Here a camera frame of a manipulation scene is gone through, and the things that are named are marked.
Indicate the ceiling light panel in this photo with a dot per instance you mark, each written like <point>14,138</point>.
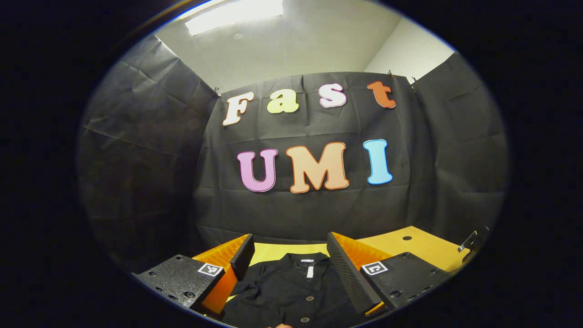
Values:
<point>232,16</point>

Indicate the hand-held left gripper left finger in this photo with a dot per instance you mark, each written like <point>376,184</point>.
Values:
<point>243,257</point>

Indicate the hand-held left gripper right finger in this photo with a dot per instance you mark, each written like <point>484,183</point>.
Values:
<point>348,273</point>

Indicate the black button shirt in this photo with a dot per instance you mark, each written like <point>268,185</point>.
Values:
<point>291,291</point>

